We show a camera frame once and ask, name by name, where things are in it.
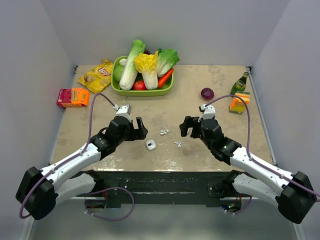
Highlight white gold-rimmed charging case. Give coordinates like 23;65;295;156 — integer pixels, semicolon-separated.
146;140;157;151

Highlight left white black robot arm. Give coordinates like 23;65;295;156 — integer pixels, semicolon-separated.
15;116;148;220

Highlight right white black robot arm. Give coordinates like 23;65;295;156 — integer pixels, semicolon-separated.
179;116;317;224

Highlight purple red onion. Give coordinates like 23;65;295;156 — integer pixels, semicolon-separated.
200;87;215;101

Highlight red tomato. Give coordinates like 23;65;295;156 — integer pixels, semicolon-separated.
132;80;147;91

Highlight green plastic basket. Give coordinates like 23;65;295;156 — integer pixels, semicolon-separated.
110;55;175;97

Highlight tall napa cabbage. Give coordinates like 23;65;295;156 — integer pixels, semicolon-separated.
119;39;146;91

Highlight orange carrot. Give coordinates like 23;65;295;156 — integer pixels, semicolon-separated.
158;68;174;89

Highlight orange sponge pack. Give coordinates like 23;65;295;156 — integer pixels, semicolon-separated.
229;91;250;115

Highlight round green cabbage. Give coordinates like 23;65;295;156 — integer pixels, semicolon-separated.
113;64;124;83

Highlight yellow napa cabbage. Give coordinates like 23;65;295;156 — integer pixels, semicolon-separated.
134;51;158;90

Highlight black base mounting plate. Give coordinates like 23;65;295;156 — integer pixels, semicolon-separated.
85;170;248;208

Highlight yellow Lays chips bag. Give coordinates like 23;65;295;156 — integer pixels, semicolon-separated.
78;58;114;94

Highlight green Perrier bottle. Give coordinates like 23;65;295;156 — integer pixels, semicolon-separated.
230;71;250;95

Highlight pink orange snack box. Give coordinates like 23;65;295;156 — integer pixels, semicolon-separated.
56;88;90;108

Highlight green leaf lettuce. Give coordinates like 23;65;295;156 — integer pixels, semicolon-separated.
156;48;180;78

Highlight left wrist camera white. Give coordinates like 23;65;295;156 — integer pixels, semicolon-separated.
113;104;132;122

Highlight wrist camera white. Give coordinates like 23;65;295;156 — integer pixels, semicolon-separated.
197;104;216;123
113;104;132;122

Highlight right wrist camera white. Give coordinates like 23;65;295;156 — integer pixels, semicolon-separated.
197;104;216;123

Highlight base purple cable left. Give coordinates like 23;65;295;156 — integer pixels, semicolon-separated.
84;186;135;222

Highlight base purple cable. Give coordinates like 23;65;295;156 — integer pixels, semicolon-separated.
84;186;135;222
223;195;253;215

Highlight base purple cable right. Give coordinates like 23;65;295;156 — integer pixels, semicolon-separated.
223;195;253;215

